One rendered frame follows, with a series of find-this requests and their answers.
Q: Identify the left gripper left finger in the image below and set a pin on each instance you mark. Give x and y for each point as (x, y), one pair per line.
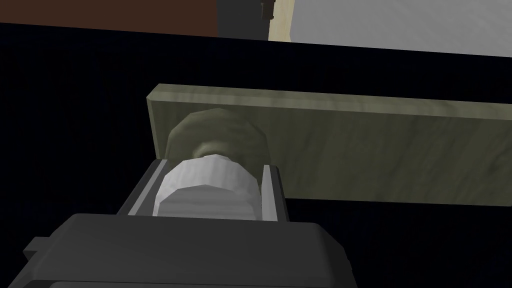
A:
(140, 193)

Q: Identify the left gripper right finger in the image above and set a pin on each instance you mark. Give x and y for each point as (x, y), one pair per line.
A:
(273, 196)

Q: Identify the grey round knob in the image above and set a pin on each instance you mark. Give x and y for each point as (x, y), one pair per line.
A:
(210, 188)

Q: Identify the olive wooden drawer front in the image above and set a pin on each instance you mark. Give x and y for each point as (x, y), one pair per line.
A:
(360, 152)

